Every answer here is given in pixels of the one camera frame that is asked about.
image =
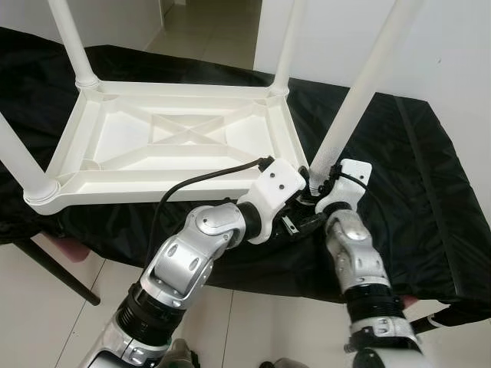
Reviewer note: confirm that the grey robot left foot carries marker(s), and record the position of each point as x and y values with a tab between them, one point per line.
180	355

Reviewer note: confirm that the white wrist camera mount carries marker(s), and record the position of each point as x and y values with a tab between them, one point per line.
345	192
276	195

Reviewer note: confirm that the grey robot right foot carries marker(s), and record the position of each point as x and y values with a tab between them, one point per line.
285	363

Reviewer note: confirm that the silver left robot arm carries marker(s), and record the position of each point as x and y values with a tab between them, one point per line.
184	253

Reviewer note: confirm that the white plastic children table top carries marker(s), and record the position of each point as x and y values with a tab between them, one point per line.
115	146

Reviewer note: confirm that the black table cloth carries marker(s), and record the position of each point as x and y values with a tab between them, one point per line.
430	199

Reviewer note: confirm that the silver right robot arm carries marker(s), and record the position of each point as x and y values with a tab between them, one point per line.
357	253

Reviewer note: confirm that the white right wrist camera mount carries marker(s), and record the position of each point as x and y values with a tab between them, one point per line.
345	192

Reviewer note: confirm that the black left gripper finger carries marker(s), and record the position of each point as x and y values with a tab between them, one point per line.
311	223

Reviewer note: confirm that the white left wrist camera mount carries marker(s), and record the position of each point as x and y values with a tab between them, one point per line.
276	195

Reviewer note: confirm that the grey robot foot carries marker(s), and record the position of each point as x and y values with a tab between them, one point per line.
180	355
285	363

